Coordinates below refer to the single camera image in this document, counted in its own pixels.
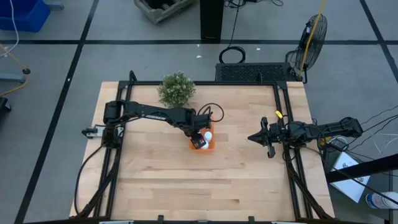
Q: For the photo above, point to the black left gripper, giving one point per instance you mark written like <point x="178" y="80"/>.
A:
<point x="197" y="138"/>

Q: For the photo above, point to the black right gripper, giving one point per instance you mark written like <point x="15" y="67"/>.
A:
<point x="273" y="133"/>

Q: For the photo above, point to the white pill bottle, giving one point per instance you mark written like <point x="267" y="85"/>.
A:
<point x="205" y="146"/>
<point x="208" y="136"/>

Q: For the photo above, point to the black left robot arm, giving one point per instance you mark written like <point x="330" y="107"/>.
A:
<point x="149" y="112"/>

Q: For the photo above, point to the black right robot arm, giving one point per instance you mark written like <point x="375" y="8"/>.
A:
<point x="335" y="127"/>

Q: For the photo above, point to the orange translucent plastic basket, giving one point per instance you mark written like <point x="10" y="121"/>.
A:
<point x="213" y="144"/>

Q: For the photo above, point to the yellow tag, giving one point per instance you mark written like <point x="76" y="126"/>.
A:
<point x="279" y="114"/>

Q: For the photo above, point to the green potted plant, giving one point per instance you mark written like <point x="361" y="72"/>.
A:
<point x="176" y="89"/>

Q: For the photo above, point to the black mesh tray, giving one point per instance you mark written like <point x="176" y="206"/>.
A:
<point x="252" y="72"/>

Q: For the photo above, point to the black power adapter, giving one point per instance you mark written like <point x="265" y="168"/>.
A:
<point x="335" y="143"/>

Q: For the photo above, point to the black table clamp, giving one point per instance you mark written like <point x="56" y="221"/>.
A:
<point x="251" y="219"/>
<point x="160" y="219"/>

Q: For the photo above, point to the white cardboard box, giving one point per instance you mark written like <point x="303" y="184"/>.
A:
<point x="349" y="179"/>

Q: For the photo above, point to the grey connector box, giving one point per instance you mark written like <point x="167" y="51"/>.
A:
<point x="93" y="131"/>

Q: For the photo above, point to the black overhead beam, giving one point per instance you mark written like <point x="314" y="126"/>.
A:
<point x="360" y="169"/>

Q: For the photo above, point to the black floor fan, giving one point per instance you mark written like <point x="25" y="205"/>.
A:
<point x="311" y="42"/>

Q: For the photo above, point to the black upright panel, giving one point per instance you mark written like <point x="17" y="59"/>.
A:
<point x="211" y="18"/>

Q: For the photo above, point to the grey wooden crate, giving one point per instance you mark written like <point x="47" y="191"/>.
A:
<point x="161" y="11"/>

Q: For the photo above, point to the white bottle with blue label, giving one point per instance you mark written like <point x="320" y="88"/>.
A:
<point x="381" y="200"/>

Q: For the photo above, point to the blue plastic bin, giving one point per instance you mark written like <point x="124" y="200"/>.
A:
<point x="23" y="14"/>

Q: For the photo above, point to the black metal table frame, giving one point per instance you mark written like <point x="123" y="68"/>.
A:
<point x="202" y="83"/>

